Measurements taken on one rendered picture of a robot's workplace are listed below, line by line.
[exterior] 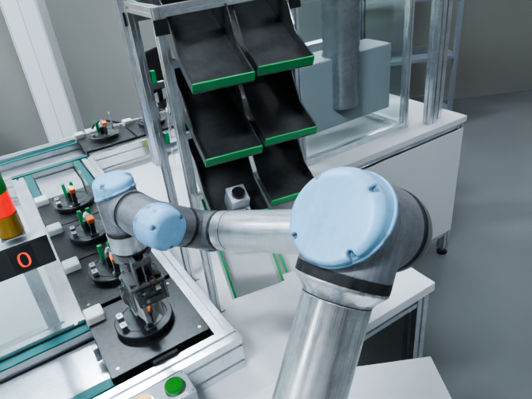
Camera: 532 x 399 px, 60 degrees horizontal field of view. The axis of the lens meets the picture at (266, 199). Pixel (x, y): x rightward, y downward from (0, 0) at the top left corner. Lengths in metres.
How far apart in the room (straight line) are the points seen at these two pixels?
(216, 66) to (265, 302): 0.68
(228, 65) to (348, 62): 1.08
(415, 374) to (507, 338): 1.40
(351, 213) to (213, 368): 0.72
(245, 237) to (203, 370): 0.44
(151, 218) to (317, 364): 0.37
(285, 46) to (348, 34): 0.93
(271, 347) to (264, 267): 0.20
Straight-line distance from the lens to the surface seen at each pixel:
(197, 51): 1.04
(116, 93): 4.96
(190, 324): 1.17
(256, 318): 1.31
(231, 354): 1.15
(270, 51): 1.07
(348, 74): 2.04
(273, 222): 0.75
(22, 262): 1.15
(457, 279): 2.81
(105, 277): 1.37
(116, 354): 1.17
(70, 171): 2.27
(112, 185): 0.85
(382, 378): 1.17
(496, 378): 2.38
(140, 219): 0.78
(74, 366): 1.27
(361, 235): 0.49
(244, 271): 1.19
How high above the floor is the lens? 1.77
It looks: 30 degrees down
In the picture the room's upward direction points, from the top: 6 degrees counter-clockwise
